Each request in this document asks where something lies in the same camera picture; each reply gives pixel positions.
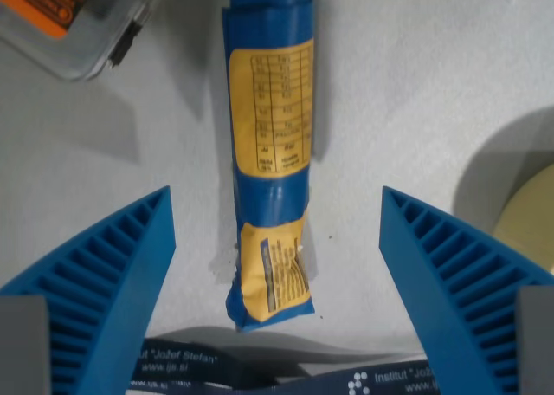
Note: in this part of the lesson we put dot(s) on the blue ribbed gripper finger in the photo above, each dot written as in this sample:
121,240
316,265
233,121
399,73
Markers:
108,282
450,278

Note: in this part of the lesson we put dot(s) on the blue and yellow bag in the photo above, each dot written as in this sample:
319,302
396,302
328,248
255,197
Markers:
270,152

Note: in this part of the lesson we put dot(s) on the beige tape roll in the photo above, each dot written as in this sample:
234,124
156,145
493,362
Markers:
530,222

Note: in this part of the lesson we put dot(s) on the clear plastic box orange label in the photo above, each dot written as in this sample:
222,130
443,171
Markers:
65,22

